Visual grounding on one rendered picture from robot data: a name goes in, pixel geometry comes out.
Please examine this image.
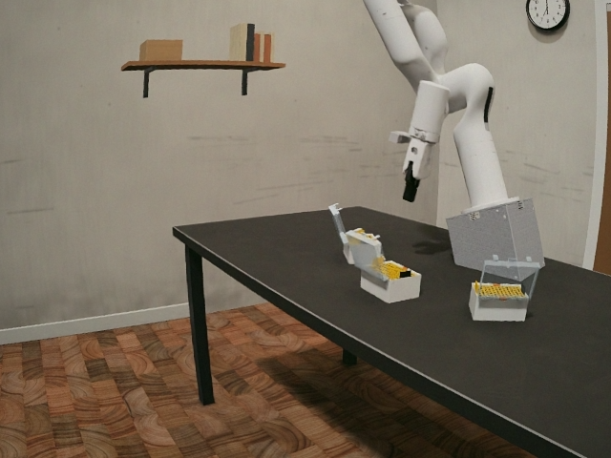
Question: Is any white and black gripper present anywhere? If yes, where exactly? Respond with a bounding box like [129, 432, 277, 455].
[402, 137, 435, 202]

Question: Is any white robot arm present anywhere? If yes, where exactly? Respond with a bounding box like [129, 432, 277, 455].
[363, 0, 519, 214]

